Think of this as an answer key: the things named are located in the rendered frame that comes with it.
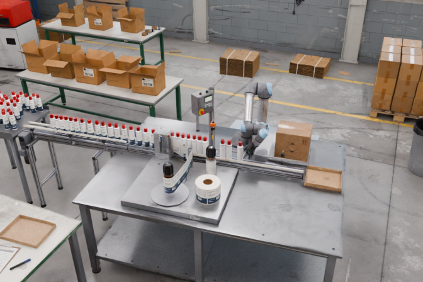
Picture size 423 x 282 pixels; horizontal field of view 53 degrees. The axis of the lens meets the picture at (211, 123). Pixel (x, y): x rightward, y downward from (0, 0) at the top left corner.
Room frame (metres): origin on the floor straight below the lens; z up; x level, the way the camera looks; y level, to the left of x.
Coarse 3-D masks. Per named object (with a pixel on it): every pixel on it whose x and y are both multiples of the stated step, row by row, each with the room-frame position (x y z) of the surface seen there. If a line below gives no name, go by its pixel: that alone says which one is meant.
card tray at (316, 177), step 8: (312, 168) 3.09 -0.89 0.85; (320, 168) 3.07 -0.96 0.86; (328, 168) 3.05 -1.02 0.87; (312, 176) 2.98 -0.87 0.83; (320, 176) 2.98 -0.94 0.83; (328, 176) 2.98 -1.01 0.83; (336, 176) 2.98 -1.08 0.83; (304, 184) 2.86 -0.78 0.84; (312, 184) 2.84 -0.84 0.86; (320, 184) 2.82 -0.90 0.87; (328, 184) 2.87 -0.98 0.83; (336, 184) 2.87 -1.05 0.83
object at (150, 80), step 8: (128, 72) 4.76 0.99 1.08; (136, 72) 4.97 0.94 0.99; (144, 72) 5.07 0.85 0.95; (152, 72) 5.03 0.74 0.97; (160, 72) 4.84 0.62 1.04; (136, 80) 4.82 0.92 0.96; (144, 80) 4.78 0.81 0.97; (152, 80) 4.74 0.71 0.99; (160, 80) 4.85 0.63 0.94; (136, 88) 4.82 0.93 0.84; (144, 88) 4.79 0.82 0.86; (152, 88) 4.75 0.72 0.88; (160, 88) 4.83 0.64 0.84
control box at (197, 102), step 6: (204, 90) 3.39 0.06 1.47; (192, 96) 3.31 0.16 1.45; (198, 96) 3.27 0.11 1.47; (204, 96) 3.29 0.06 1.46; (192, 102) 3.31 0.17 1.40; (198, 102) 3.25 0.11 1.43; (204, 102) 3.29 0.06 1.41; (192, 108) 3.31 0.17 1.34; (198, 108) 3.25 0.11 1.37; (204, 108) 3.29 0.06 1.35; (210, 108) 3.33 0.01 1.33; (198, 114) 3.25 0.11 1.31; (204, 114) 3.29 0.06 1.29
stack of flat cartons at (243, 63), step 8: (224, 56) 7.35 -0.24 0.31; (232, 56) 7.35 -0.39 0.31; (240, 56) 7.35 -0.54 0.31; (248, 56) 7.35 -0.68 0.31; (256, 56) 7.34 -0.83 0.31; (224, 64) 7.25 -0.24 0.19; (232, 64) 7.20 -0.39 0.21; (240, 64) 7.15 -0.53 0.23; (248, 64) 7.10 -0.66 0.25; (256, 64) 7.33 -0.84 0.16; (224, 72) 7.25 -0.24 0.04; (232, 72) 7.20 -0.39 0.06; (240, 72) 7.15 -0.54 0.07; (248, 72) 7.11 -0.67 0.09
